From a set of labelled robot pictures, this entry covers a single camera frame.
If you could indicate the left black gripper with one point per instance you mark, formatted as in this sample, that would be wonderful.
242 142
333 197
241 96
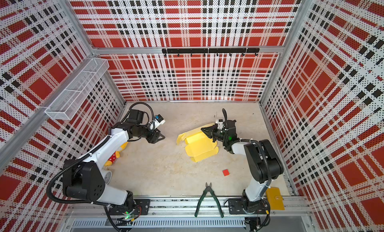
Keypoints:
153 138

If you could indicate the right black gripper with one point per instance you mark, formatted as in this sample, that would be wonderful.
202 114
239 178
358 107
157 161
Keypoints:
210 131

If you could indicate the yellow paper box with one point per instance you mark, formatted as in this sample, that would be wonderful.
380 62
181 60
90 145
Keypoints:
198 146

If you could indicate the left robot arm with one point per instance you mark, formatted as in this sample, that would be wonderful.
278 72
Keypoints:
81 181

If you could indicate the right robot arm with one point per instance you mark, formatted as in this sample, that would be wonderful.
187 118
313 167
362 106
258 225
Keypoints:
264 164

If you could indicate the small red square block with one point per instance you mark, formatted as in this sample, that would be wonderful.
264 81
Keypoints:
226 173

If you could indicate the yellow plush toy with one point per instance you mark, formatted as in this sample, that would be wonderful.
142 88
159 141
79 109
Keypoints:
116 155

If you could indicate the white alarm clock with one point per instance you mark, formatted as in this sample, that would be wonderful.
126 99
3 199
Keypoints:
107 175

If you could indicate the yellow card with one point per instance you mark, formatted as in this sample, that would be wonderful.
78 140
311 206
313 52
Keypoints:
275 199

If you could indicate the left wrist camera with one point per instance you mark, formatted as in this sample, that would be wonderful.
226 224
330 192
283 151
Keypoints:
159 120

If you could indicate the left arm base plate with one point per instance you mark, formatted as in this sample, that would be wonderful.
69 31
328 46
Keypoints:
141 206

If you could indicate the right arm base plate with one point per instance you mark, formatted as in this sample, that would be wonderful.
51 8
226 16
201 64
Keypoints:
237 205

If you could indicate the black hook rail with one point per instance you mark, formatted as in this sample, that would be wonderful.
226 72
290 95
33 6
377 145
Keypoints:
211 51

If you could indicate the white wire mesh basket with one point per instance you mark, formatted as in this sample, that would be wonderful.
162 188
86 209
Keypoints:
69 101

